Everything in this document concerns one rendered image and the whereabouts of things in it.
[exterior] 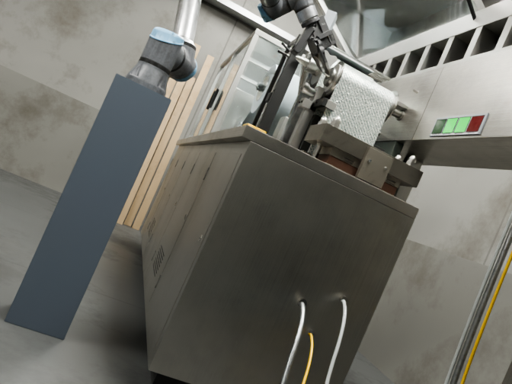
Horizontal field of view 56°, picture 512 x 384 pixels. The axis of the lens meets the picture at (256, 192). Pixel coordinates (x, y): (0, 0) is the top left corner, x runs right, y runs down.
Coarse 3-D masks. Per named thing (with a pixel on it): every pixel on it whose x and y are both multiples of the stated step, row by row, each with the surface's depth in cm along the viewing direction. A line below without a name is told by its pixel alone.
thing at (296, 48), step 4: (308, 28) 176; (312, 28) 176; (304, 32) 176; (308, 32) 176; (300, 36) 179; (304, 36) 176; (308, 36) 176; (300, 40) 176; (304, 40) 176; (296, 44) 175; (300, 44) 176; (292, 48) 177; (296, 48) 175; (300, 48) 176; (292, 52) 178; (296, 52) 176
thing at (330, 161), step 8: (320, 152) 168; (328, 152) 161; (336, 152) 160; (344, 152) 161; (328, 160) 160; (336, 160) 161; (344, 160) 162; (352, 160) 162; (344, 168) 162; (352, 168) 162; (384, 184) 166; (392, 184) 166; (392, 192) 167
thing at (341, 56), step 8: (328, 48) 208; (336, 48) 208; (336, 56) 214; (344, 56) 210; (352, 56) 211; (352, 64) 215; (360, 64) 212; (368, 72) 216; (376, 72) 214; (376, 80) 222; (384, 80) 219
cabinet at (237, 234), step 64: (192, 192) 211; (256, 192) 148; (320, 192) 153; (192, 256) 152; (256, 256) 149; (320, 256) 155; (384, 256) 160; (192, 320) 146; (256, 320) 151; (320, 320) 157
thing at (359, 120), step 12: (336, 96) 178; (348, 96) 180; (336, 108) 179; (348, 108) 180; (360, 108) 181; (372, 108) 182; (348, 120) 180; (360, 120) 182; (372, 120) 183; (384, 120) 184; (348, 132) 181; (360, 132) 182; (372, 132) 183; (372, 144) 184
